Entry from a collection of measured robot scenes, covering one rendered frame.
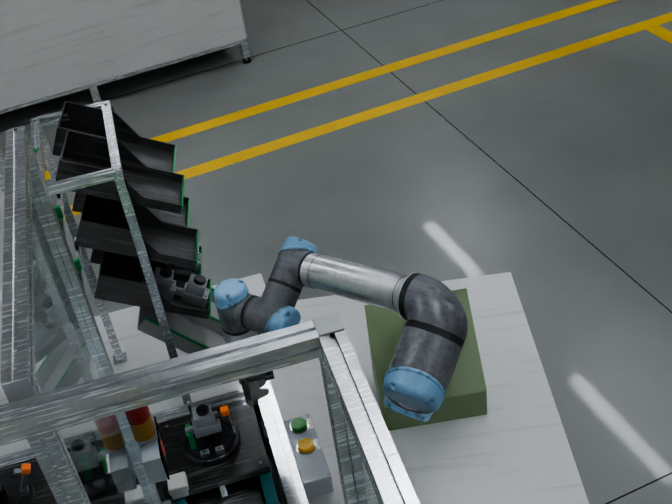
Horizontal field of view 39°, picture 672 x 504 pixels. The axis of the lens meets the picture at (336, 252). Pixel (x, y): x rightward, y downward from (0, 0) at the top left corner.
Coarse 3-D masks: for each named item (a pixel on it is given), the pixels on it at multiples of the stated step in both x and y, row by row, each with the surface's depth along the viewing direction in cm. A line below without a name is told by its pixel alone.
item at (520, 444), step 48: (480, 288) 280; (480, 336) 264; (528, 336) 262; (528, 384) 248; (432, 432) 239; (480, 432) 237; (528, 432) 235; (336, 480) 230; (432, 480) 227; (480, 480) 225; (528, 480) 224; (576, 480) 222
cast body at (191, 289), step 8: (192, 280) 233; (200, 280) 232; (176, 288) 235; (184, 288) 234; (192, 288) 232; (200, 288) 232; (184, 296) 234; (192, 296) 234; (200, 296) 233; (200, 304) 235
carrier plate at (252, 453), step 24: (216, 408) 239; (240, 408) 238; (168, 432) 234; (240, 432) 231; (168, 456) 228; (240, 456) 225; (264, 456) 225; (192, 480) 221; (216, 480) 220; (240, 480) 222
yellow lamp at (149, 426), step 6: (150, 414) 193; (150, 420) 192; (132, 426) 191; (138, 426) 191; (144, 426) 191; (150, 426) 193; (132, 432) 192; (138, 432) 192; (144, 432) 192; (150, 432) 193; (138, 438) 193; (144, 438) 193; (150, 438) 194
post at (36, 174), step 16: (32, 160) 153; (32, 176) 154; (48, 192) 160; (48, 208) 158; (64, 240) 164; (64, 256) 164; (80, 288) 169; (80, 304) 171; (96, 336) 176; (112, 368) 185; (128, 432) 192
